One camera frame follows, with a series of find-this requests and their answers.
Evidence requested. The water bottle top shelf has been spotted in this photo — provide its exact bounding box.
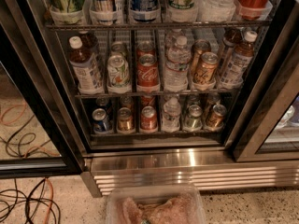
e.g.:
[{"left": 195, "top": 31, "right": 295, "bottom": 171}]
[{"left": 200, "top": 0, "right": 235, "bottom": 22}]

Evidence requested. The tea bottle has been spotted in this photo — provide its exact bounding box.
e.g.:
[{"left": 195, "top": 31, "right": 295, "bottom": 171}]
[
  {"left": 220, "top": 30, "right": 257, "bottom": 85},
  {"left": 69, "top": 36, "right": 102, "bottom": 91}
]

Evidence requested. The green can bottom shelf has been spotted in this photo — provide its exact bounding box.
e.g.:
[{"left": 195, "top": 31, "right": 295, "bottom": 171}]
[{"left": 183, "top": 105, "right": 202, "bottom": 131}]

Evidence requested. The fridge glass door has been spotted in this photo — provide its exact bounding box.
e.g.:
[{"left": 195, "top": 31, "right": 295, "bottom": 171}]
[
  {"left": 0, "top": 0, "right": 84, "bottom": 178},
  {"left": 226, "top": 0, "right": 299, "bottom": 162}
]

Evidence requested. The orange floor cable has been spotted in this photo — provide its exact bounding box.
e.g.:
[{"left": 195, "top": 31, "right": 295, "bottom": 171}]
[{"left": 42, "top": 177, "right": 55, "bottom": 224}]

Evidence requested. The blue can bottom shelf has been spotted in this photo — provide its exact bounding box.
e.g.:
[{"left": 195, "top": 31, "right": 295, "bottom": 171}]
[{"left": 93, "top": 108, "right": 112, "bottom": 133}]

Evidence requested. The water bottle shelf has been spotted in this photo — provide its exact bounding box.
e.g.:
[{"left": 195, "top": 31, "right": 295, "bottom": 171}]
[
  {"left": 162, "top": 97, "right": 181, "bottom": 133},
  {"left": 200, "top": 0, "right": 235, "bottom": 22},
  {"left": 164, "top": 35, "right": 192, "bottom": 91}
]

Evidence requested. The orange LaCroix can middle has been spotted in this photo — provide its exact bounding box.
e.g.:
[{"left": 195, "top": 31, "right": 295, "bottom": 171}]
[{"left": 193, "top": 52, "right": 219, "bottom": 84}]

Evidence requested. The fridge right glass door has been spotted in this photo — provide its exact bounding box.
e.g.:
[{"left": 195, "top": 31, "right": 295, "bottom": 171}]
[{"left": 226, "top": 0, "right": 299, "bottom": 162}]

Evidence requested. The tea bottle middle left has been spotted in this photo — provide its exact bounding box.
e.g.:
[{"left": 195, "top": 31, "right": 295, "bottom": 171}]
[{"left": 69, "top": 36, "right": 102, "bottom": 91}]

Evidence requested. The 7up can middle shelf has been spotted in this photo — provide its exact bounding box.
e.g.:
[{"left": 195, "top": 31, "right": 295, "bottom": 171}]
[{"left": 107, "top": 54, "right": 130, "bottom": 87}]

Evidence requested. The clear plastic food container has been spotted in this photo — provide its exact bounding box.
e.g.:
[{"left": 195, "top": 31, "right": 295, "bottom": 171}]
[{"left": 106, "top": 184, "right": 207, "bottom": 224}]

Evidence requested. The water bottle middle shelf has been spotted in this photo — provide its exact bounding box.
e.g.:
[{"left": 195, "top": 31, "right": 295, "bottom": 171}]
[{"left": 164, "top": 35, "right": 192, "bottom": 91}]

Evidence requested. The tea bottle middle right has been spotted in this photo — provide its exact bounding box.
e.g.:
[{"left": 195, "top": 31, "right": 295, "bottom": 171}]
[{"left": 220, "top": 30, "right": 257, "bottom": 85}]

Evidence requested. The red can bottom shelf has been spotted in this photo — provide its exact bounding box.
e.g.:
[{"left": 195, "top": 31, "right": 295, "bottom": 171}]
[{"left": 141, "top": 106, "right": 157, "bottom": 131}]

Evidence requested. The water bottle bottom shelf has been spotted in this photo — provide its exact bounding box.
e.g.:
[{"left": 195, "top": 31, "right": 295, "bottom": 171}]
[{"left": 162, "top": 97, "right": 181, "bottom": 133}]

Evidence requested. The gold can bottom shelf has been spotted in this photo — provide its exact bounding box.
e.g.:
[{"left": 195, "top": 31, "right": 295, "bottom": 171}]
[{"left": 118, "top": 107, "right": 134, "bottom": 131}]

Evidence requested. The fridge left glass door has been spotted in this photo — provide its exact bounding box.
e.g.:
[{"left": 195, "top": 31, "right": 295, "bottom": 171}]
[{"left": 0, "top": 0, "right": 84, "bottom": 178}]

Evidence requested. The Coca-Cola can middle shelf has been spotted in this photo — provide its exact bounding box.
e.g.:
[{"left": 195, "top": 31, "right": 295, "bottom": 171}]
[{"left": 137, "top": 54, "right": 158, "bottom": 87}]

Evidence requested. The orange can bottom shelf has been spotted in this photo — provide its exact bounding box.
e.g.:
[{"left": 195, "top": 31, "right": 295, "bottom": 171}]
[{"left": 206, "top": 105, "right": 227, "bottom": 130}]

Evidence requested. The black floor cable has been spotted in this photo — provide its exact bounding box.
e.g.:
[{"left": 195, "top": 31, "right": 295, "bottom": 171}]
[{"left": 0, "top": 177, "right": 62, "bottom": 224}]

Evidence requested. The stainless fridge bottom grille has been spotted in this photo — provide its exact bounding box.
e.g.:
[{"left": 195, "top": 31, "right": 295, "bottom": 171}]
[{"left": 81, "top": 148, "right": 299, "bottom": 197}]

